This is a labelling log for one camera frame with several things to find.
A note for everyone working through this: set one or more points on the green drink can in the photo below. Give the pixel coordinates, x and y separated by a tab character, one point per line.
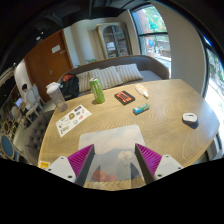
97	90

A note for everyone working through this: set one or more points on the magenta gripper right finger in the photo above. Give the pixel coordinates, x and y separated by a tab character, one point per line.
153	165

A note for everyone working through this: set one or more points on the grey sofa bench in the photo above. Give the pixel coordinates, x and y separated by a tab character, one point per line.
150	68

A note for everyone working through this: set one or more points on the black and red box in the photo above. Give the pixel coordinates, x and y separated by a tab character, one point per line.
124	97

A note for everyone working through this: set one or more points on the person in white shirt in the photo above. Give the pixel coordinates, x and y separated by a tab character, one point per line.
29	99

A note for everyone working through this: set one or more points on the striped cushion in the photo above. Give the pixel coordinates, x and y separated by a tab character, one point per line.
109	77
84	78
128	72

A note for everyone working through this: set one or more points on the clear plastic wrapped snack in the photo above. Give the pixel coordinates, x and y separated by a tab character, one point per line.
142	90

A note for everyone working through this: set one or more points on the green blue candy pack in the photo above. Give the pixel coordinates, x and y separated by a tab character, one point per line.
140	109

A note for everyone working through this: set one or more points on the striped cushion right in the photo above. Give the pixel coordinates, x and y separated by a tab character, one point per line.
128	72

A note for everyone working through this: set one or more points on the brown wooden door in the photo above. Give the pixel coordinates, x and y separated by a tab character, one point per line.
47	62

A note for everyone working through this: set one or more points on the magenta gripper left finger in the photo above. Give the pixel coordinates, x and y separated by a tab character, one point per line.
75	167

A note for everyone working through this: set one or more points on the grey tufted chair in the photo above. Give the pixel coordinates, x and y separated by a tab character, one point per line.
34	138

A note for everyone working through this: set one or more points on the blue round-back chair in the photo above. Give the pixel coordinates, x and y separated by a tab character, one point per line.
7	146

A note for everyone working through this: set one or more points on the printed mouse pad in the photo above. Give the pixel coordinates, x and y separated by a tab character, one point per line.
114	158

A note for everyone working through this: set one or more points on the yellow sticker on table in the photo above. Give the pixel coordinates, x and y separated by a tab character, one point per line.
44	164

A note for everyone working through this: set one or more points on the striped cushion left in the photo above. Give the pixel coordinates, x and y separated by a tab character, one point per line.
84	78

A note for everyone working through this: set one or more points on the black red backpack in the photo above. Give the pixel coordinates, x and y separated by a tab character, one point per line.
69	86

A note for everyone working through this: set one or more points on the arched display cabinet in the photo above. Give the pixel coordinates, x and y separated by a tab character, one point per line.
114	39

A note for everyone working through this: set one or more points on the striped cushion middle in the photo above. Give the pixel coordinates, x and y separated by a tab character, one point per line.
109	77

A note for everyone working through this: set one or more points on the white sticker sheet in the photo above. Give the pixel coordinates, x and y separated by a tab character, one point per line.
72	119

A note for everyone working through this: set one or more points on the clear shaker bottle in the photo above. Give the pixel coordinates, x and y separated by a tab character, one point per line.
54	92

